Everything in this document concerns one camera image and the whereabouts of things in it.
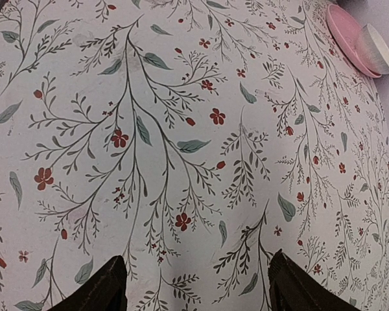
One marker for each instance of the pink plate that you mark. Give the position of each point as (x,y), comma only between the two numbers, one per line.
(345,30)

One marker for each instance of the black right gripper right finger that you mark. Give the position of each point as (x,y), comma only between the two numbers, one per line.
(291,288)

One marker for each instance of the white bowl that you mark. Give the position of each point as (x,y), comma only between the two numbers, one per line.
(372,50)

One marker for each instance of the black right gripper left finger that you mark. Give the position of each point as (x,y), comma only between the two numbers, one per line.
(105,290)

